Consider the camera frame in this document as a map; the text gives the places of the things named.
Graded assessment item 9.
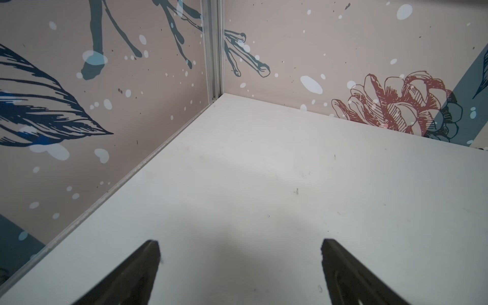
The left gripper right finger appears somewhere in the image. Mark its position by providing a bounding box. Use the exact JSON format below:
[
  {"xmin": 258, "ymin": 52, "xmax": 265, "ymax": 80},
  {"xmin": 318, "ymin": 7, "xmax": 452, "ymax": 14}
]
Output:
[{"xmin": 321, "ymin": 239, "xmax": 409, "ymax": 305}]

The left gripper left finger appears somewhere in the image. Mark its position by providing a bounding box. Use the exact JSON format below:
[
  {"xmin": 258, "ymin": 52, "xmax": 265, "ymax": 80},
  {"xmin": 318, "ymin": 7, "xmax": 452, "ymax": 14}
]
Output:
[{"xmin": 75, "ymin": 240, "xmax": 161, "ymax": 305}]

